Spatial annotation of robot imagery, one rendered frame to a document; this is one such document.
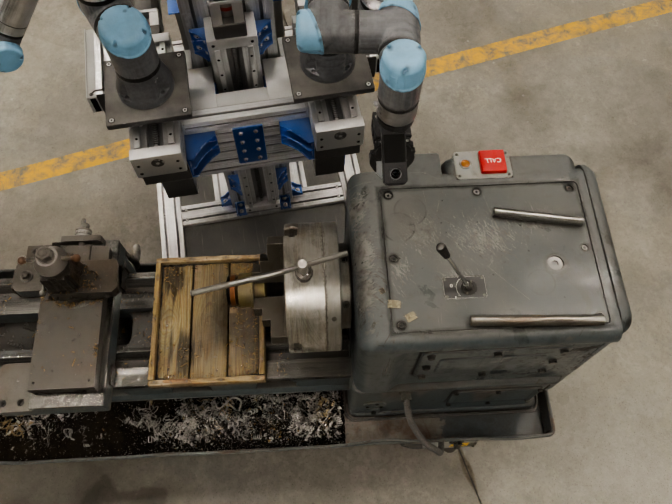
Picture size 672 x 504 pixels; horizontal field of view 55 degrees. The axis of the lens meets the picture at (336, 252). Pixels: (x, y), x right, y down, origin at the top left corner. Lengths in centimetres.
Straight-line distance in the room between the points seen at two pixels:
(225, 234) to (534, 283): 150
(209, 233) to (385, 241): 133
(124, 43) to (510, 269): 103
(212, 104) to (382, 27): 83
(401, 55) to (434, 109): 216
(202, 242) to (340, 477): 106
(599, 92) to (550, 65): 28
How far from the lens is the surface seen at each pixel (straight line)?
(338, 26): 118
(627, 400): 286
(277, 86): 193
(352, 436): 204
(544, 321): 142
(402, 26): 118
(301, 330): 147
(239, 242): 263
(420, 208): 150
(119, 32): 169
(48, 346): 180
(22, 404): 186
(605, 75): 364
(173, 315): 182
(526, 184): 158
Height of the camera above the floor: 255
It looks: 65 degrees down
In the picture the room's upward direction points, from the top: 1 degrees clockwise
